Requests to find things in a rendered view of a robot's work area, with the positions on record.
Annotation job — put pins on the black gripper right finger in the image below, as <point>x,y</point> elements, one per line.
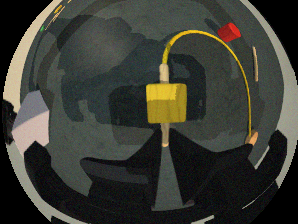
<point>195,165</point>

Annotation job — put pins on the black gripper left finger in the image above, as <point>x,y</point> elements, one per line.
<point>140,171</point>

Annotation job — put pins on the red cylinder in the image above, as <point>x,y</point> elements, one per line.
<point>228,32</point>

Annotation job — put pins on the yellow cord with tan wooden stick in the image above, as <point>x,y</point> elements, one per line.
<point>164,78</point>

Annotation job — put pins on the round wooden button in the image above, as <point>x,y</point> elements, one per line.
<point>252,138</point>

